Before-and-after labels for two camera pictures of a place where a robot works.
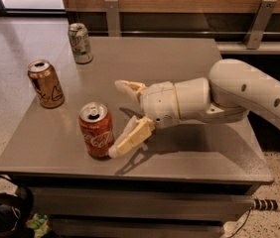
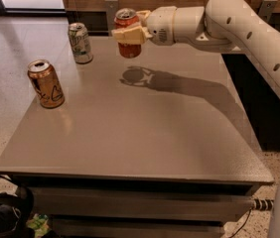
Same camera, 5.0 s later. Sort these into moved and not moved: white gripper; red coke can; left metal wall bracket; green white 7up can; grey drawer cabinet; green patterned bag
Moved: red coke can; white gripper
Not moved: green white 7up can; left metal wall bracket; green patterned bag; grey drawer cabinet
